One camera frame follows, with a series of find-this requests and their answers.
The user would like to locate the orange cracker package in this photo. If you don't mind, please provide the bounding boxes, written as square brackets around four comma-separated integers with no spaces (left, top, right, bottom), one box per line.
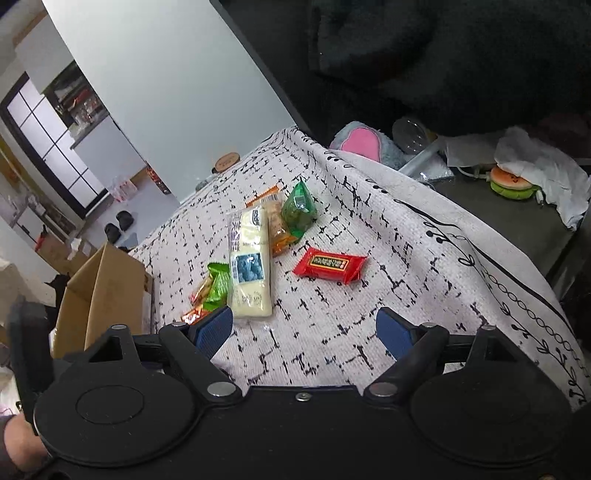
[245,186,297,257]

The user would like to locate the red oil bottle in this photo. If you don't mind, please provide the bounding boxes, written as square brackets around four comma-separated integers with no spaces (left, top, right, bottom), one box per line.
[145,166,171,195]

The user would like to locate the brown cardboard box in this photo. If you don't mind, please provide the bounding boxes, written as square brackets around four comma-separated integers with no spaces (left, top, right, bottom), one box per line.
[51,243,153,359]

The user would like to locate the black slipper left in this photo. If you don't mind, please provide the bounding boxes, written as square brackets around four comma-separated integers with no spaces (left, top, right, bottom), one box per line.
[104,223,121,244]

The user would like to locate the white patterned bed blanket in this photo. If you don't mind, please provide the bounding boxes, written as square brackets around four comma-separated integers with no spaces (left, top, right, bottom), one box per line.
[132,128,590,408]

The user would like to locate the black coat pile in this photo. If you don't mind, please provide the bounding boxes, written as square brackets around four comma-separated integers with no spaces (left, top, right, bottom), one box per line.
[214,1,590,156]

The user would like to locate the green snack packet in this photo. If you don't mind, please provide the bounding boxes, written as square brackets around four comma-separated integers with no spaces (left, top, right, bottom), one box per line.
[204,262,231,312]
[281,181,318,240]

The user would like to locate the black framed glass door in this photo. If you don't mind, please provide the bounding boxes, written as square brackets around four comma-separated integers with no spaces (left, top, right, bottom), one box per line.
[1,74,107,219]

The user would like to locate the jar with wooden lid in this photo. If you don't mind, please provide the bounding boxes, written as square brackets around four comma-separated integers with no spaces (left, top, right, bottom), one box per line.
[211,152,240,174]

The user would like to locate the burger shaped toy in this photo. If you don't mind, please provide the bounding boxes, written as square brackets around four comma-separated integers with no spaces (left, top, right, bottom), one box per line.
[489,166,539,200]

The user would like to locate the person's left hand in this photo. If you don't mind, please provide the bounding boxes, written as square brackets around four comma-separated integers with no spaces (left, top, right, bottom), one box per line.
[0,414,49,480]

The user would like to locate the pink grey plush toy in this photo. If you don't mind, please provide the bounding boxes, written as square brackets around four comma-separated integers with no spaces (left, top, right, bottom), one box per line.
[329,121,409,170]

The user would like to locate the red rectangular snack bar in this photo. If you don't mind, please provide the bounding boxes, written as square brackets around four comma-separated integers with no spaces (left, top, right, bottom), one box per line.
[293,248,367,284]

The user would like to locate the black slipper right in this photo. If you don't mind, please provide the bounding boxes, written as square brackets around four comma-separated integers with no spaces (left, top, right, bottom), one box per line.
[116,210,134,232]

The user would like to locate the pink white plastic bag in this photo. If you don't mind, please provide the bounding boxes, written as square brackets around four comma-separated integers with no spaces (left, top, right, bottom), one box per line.
[108,176,137,203]

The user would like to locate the clear small candy snack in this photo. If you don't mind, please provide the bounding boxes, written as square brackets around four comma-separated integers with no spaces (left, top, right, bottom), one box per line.
[189,275,213,307]

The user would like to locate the orange red snack packet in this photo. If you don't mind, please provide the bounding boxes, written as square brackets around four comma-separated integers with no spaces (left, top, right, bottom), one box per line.
[181,305,209,325]

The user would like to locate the white kitchen cabinet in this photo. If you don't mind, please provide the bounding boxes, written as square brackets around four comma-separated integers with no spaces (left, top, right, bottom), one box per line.
[71,116,145,188]

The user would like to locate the black slipper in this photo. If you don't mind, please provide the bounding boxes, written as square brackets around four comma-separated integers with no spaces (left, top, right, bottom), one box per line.
[104,223,121,244]
[116,210,134,232]

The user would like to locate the long white bread package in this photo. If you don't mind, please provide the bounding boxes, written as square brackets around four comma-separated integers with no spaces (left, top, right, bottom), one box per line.
[228,205,273,318]

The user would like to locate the cardboard boxes on floor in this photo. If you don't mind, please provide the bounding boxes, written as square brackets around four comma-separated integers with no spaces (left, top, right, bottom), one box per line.
[35,232,97,276]

